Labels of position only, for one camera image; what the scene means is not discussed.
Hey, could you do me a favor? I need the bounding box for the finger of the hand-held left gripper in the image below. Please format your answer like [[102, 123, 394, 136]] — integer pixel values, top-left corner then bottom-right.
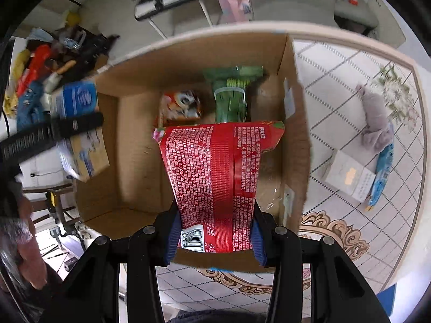
[[50, 112, 105, 141]]

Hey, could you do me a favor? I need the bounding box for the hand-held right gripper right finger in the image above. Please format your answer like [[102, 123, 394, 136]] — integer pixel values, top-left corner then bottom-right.
[[251, 205, 391, 323]]

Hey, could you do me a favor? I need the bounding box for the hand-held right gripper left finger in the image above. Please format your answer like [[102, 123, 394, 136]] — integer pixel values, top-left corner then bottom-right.
[[40, 205, 181, 323]]

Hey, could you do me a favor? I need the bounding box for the blue and white carton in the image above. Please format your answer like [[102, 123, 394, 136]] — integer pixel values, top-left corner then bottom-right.
[[49, 81, 111, 182]]

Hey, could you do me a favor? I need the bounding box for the brown cardboard box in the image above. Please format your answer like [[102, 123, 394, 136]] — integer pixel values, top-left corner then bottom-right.
[[75, 32, 312, 275]]

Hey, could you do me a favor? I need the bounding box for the red snack packet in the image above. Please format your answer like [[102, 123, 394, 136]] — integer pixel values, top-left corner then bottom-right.
[[152, 120, 286, 254]]

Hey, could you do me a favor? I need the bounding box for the person's left hand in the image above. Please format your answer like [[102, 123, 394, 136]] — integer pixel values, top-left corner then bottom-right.
[[17, 198, 48, 290]]

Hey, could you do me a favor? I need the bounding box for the blue cloth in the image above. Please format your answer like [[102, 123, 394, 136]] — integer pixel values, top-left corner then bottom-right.
[[16, 81, 52, 132]]

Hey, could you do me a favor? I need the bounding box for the red plastic packet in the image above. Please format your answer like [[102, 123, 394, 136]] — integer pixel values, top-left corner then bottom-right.
[[16, 45, 52, 99]]

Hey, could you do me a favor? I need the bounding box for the yellow cloth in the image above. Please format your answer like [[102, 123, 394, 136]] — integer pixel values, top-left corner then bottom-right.
[[3, 50, 32, 117]]

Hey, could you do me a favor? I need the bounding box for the orange snack packet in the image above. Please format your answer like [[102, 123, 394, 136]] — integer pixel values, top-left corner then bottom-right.
[[155, 89, 203, 128]]

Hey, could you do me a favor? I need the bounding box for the white paper box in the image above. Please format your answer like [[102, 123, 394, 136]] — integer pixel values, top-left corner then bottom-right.
[[321, 149, 378, 203]]

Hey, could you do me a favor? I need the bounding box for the green snack packet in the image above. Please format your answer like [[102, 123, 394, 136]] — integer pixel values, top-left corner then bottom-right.
[[202, 65, 266, 123]]

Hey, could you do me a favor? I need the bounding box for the blue patterned pouch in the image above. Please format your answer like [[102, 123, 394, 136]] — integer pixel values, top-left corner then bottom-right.
[[365, 124, 395, 213]]

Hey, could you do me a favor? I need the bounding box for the grey plush toy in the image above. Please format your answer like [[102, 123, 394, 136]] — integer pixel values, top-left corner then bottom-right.
[[355, 85, 395, 157]]

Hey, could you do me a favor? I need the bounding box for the patterned table mat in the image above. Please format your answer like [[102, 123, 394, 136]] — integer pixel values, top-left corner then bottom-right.
[[157, 38, 427, 313]]

